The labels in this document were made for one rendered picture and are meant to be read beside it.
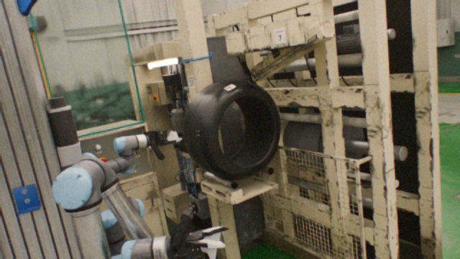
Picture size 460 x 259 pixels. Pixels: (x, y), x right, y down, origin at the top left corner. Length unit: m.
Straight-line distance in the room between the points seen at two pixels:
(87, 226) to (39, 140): 0.41
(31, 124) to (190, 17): 1.24
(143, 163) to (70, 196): 1.47
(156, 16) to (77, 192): 10.44
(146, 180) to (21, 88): 1.36
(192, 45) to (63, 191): 1.38
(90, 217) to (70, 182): 0.14
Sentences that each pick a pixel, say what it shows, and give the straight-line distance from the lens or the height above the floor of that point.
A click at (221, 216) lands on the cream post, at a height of 0.56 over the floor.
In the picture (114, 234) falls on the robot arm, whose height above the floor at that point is 0.85.
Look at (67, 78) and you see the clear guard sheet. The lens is 2.42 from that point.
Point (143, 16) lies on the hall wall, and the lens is 11.36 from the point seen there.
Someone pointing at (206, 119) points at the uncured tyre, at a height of 1.32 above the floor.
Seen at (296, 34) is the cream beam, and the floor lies 1.69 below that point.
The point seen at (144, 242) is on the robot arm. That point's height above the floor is 1.08.
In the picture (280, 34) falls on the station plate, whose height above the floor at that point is 1.71.
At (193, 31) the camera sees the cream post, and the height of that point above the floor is 1.82.
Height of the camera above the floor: 1.62
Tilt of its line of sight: 12 degrees down
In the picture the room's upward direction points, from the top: 9 degrees counter-clockwise
